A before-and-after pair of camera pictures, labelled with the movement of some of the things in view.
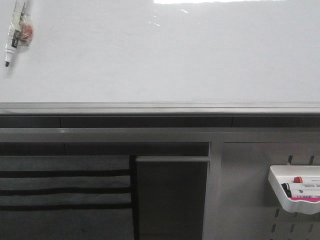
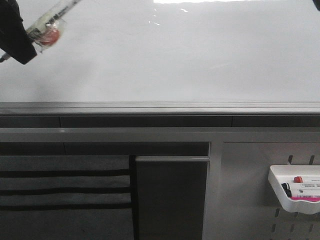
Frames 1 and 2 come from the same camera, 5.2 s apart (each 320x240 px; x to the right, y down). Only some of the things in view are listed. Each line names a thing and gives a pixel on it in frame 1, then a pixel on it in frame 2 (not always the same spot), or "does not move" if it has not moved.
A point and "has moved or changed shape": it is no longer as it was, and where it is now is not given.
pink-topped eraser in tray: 314,199 does not move
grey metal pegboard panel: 251,209 does not move
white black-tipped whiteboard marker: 21,31 has moved or changed shape
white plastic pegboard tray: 297,186 does not move
